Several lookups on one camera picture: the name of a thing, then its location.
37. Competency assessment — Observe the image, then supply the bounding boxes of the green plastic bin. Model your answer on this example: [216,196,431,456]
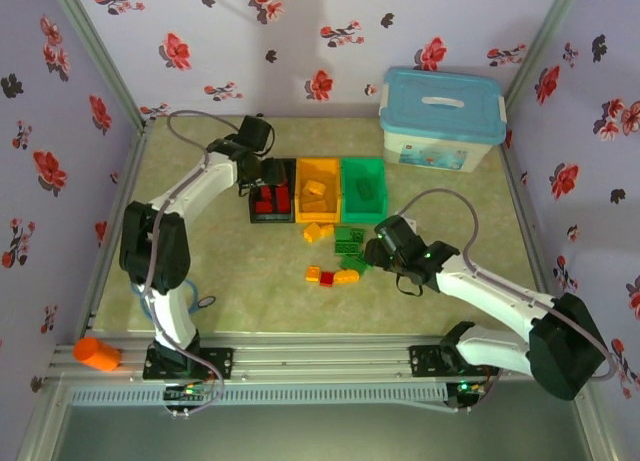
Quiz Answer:
[340,155,390,225]

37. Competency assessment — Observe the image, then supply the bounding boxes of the black plastic bin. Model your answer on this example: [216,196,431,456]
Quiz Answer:
[248,158,297,225]

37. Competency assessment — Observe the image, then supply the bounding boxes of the yellow plastic bin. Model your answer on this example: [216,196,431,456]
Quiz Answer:
[294,156,344,225]

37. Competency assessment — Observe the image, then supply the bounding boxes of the white storage box blue lid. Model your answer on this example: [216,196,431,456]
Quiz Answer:
[378,66,507,175]

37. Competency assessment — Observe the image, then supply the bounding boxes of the blue coiled tube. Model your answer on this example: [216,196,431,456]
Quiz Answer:
[130,278,201,327]

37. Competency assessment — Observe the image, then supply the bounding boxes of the orange cylinder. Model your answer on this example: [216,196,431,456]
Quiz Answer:
[72,336,123,373]

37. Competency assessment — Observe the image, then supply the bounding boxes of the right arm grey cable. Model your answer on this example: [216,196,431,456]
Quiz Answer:
[397,188,619,415]

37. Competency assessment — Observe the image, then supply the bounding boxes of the aluminium front rail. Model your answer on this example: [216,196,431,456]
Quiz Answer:
[47,333,599,382]

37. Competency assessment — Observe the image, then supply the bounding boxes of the aluminium side rail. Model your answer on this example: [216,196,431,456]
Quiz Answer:
[82,118,156,332]
[499,145,554,297]

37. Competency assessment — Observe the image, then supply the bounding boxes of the grey slotted cable duct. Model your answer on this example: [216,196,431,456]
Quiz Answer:
[67,384,449,407]

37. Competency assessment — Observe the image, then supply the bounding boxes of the aluminium corner post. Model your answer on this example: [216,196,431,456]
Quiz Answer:
[43,0,154,132]
[504,0,587,115]

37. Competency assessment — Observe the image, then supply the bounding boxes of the aluminium lower frame post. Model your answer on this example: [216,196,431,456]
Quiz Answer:
[14,373,76,461]
[572,375,621,461]

